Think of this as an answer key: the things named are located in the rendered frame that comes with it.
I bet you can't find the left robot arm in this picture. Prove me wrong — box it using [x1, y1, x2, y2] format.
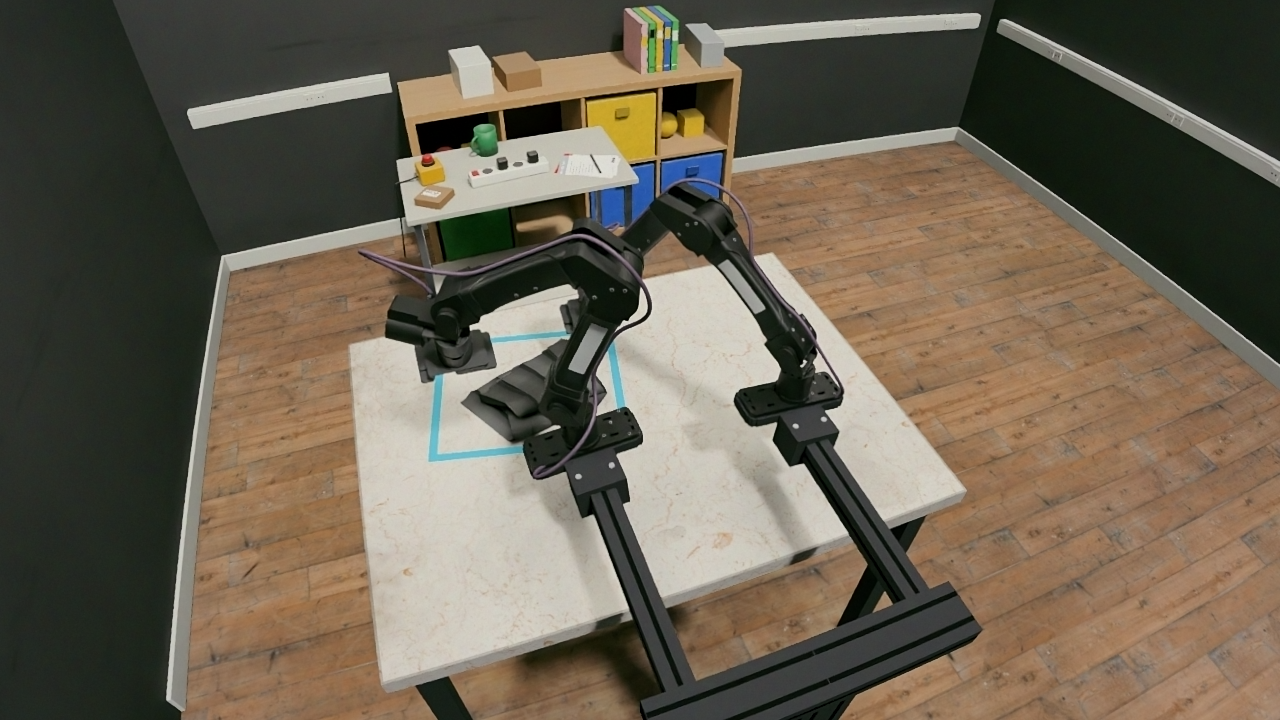
[385, 217, 644, 471]

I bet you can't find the dark grey pleated skirt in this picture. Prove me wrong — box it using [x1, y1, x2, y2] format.
[460, 338, 607, 441]

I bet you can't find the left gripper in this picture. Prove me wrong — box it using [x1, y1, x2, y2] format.
[413, 329, 497, 384]

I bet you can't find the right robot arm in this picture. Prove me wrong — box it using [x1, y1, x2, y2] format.
[621, 184, 842, 418]

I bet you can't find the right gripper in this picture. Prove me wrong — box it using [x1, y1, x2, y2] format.
[559, 288, 585, 334]

